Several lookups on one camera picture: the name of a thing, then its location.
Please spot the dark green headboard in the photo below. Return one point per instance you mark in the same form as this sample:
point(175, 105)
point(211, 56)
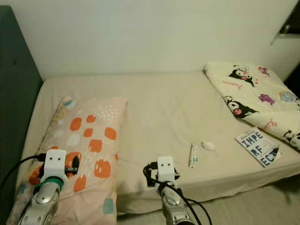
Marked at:
point(16, 93)

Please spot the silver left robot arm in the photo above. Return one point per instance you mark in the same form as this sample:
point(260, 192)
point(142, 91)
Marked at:
point(44, 202)

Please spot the white slim tube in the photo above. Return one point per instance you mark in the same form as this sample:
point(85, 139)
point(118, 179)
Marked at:
point(193, 154)

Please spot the beige bed mattress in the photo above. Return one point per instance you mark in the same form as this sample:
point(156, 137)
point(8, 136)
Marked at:
point(164, 117)

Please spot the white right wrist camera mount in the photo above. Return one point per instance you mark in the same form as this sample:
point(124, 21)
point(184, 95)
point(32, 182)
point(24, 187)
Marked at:
point(165, 168)

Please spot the dark wall shelf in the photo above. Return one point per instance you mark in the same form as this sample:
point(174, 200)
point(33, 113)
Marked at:
point(294, 19)

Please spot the cream cartoon print quilt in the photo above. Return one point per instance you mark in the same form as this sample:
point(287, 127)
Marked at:
point(253, 91)

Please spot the pink pillow orange patches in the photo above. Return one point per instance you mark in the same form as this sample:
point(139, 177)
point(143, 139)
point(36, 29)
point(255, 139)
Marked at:
point(98, 140)

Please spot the black wardrobe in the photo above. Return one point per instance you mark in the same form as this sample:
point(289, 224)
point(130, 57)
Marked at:
point(294, 79)

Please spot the white book blue letters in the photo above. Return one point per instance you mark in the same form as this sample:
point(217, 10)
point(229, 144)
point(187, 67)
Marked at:
point(258, 146)

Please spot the white tissue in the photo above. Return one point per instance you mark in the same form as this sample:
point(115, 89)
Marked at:
point(208, 146)

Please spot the silver metal clip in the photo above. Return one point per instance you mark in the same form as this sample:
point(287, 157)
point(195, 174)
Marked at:
point(284, 31)

